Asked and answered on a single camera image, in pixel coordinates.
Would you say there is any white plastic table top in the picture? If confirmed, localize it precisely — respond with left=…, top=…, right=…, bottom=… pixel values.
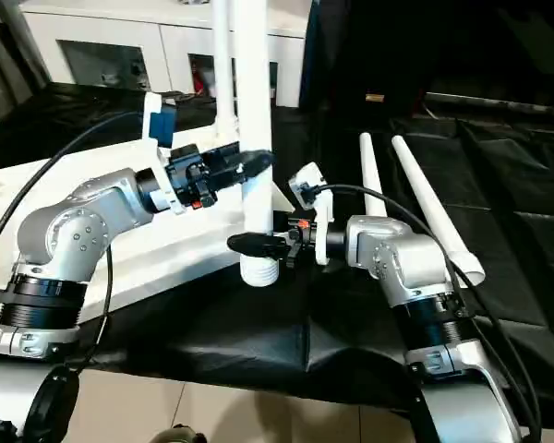
left=0, top=115, right=296, bottom=324

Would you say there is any white plastic table leg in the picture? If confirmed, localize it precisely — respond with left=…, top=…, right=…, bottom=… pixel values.
left=359, top=132, right=389, bottom=221
left=391, top=135, right=487, bottom=288
left=231, top=0, right=280, bottom=285
left=211, top=0, right=237, bottom=130

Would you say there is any black work mat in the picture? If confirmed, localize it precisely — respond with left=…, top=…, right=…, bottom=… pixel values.
left=0, top=81, right=554, bottom=425

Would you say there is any white sideboard with glass doors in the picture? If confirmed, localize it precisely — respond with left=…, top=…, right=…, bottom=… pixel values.
left=20, top=0, right=311, bottom=108

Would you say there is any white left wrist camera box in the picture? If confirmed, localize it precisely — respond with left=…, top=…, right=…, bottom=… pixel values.
left=140, top=91, right=182, bottom=215

